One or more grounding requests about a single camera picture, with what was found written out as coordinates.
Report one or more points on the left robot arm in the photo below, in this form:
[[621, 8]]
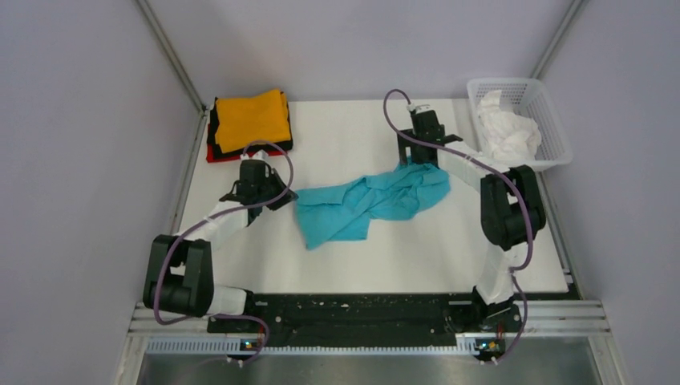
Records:
[[180, 276]]

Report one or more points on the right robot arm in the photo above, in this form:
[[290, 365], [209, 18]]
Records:
[[511, 209]]

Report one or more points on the white plastic basket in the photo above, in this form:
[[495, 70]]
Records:
[[528, 98]]

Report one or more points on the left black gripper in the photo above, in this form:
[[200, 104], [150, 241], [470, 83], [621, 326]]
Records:
[[288, 197]]

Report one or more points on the white cable duct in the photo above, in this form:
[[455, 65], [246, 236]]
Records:
[[236, 346]]

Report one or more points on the teal polo shirt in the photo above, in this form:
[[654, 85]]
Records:
[[344, 212]]

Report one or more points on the white crumpled shirt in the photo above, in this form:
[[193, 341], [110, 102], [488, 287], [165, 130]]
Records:
[[510, 137]]

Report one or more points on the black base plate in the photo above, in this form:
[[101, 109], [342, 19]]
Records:
[[370, 320]]

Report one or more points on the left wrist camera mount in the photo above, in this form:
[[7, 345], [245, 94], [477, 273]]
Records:
[[260, 155]]

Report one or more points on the orange folded shirt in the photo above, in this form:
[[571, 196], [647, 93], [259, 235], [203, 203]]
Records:
[[252, 121]]

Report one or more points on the red folded shirt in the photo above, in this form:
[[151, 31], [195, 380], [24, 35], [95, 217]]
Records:
[[215, 155]]

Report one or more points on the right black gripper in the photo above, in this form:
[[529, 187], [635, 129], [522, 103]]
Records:
[[402, 143]]

